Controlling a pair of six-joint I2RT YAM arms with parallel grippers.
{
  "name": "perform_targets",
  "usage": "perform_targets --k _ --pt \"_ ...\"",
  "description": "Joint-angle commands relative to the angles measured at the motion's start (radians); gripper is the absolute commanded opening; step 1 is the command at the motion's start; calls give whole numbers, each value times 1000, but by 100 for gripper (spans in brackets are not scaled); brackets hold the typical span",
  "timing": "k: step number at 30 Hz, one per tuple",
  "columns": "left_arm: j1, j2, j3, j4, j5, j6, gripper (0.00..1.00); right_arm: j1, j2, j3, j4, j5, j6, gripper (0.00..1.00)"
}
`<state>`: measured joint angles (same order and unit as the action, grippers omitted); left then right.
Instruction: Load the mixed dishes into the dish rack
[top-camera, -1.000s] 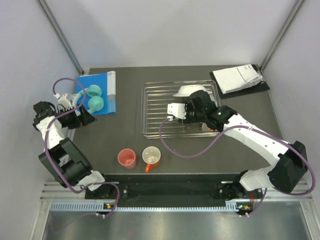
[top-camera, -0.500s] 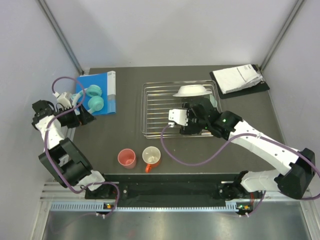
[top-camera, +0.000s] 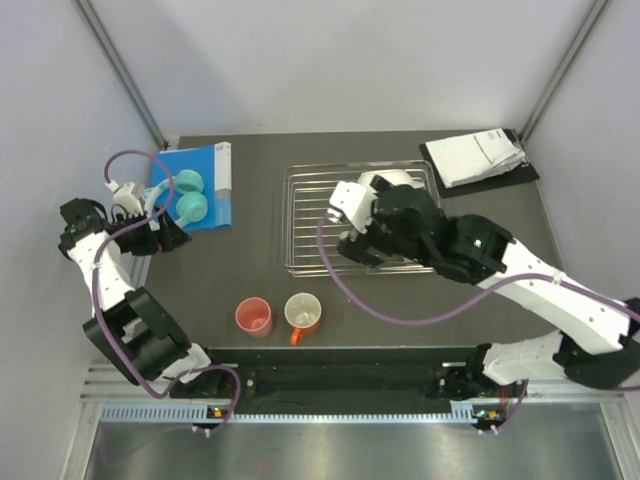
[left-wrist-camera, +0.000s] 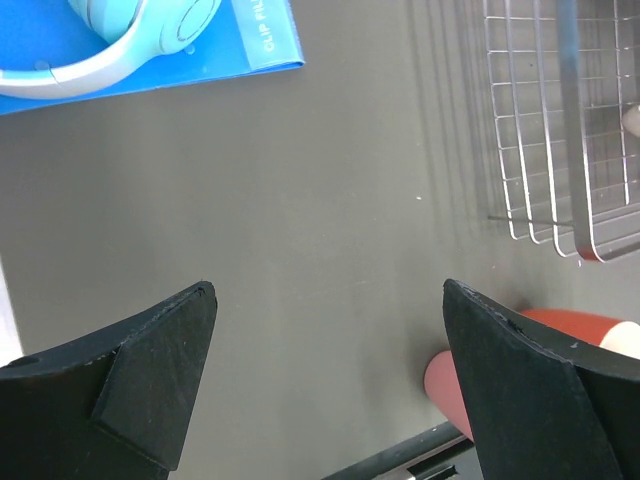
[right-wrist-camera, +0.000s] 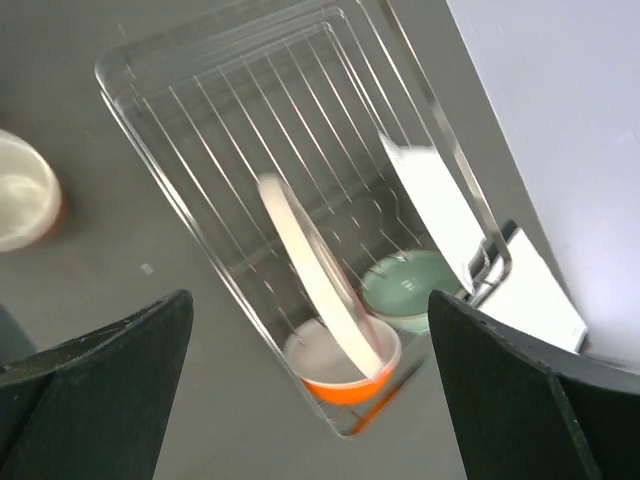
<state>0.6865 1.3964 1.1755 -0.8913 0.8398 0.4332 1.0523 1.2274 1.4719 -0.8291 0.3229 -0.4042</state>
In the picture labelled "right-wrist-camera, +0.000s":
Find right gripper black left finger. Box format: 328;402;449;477
1;290;194;479

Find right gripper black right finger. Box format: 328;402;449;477
428;291;639;479

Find mint green ceramic bowl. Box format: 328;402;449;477
360;249;461;335

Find white bowl orange outside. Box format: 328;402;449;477
283;317;402;406

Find orange ceramic mug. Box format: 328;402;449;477
1;130;65;252

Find pink plate with leaf motif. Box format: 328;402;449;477
257;174;383;379

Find chrome wire dish rack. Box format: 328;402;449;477
93;0;514;439

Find white plate blue rim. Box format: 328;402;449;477
379;134;484;283

